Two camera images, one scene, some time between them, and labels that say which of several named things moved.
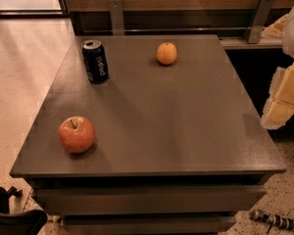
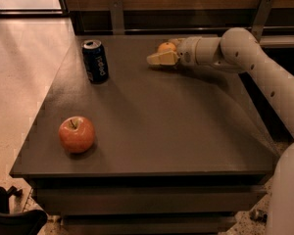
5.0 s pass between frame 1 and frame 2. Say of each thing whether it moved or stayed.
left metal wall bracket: stayed
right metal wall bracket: stayed
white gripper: moved
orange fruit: stayed
